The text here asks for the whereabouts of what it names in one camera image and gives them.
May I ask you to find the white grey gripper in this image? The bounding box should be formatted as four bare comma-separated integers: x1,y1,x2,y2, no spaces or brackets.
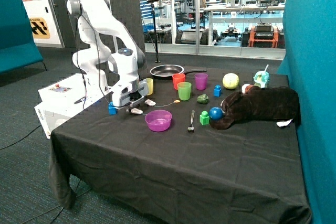
111,79,149,113

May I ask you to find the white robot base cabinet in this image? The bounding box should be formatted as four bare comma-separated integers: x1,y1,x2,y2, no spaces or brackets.
35,73,112,138

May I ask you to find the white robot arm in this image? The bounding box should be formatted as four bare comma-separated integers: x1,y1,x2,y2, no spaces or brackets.
67,0,149,111

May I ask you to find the blue toy block left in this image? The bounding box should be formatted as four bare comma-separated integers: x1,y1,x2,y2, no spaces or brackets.
108,102,118,115

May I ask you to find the blue toy block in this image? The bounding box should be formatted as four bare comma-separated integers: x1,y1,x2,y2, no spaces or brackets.
213,85,222,97
108,102,118,115

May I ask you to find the yellow plastic cup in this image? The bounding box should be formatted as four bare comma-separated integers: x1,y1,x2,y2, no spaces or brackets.
146,78,153,95

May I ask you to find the purple plastic bowl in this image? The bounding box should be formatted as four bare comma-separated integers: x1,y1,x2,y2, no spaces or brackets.
145,110,172,132

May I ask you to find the black frying pan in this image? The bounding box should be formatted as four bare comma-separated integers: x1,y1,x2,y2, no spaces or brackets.
150,65,207,80

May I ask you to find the red plastic cup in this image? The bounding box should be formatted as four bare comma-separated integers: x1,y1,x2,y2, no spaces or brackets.
172,73,185,90

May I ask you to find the green plastic cup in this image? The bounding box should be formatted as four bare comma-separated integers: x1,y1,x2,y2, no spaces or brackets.
177,82,192,101

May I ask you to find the black tablecloth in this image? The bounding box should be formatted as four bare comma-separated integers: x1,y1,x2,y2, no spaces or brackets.
49,80,312,223

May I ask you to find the silver fork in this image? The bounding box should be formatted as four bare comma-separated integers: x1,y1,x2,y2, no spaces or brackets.
187,110,195,132

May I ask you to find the green toy pepper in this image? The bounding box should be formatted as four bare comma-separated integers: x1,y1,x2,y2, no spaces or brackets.
197,94,209,104

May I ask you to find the green toy block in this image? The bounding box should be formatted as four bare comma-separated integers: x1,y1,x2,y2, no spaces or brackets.
199,111,210,125

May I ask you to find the purple plastic cup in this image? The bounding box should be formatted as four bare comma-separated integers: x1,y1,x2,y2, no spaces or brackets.
195,73,208,90

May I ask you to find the blue ball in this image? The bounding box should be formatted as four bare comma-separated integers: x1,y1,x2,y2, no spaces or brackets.
208,106,224,121

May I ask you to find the blue toy block right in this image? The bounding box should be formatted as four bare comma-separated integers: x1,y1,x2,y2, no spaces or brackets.
213,85,222,97

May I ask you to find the yellow softball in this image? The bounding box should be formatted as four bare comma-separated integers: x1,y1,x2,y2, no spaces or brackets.
222,73,239,90

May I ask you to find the black tripod stand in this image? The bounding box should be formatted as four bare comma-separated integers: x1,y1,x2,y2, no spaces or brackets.
146,0,161,63

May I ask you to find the teal sofa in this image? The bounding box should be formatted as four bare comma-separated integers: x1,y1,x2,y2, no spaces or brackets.
1,0,43,73

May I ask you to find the teal toy figure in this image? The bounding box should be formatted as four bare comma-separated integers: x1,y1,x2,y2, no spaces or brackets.
254,65,270,88

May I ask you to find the brown plush toy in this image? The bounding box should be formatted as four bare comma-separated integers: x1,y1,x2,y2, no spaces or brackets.
209,85,300,130

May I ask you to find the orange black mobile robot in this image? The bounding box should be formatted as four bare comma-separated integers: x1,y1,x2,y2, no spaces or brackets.
241,23,285,48

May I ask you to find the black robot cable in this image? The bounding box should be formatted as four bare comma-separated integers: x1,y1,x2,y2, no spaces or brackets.
74,8,127,109

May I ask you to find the teal partition wall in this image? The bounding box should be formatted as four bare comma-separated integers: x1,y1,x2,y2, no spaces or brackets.
278,0,335,223

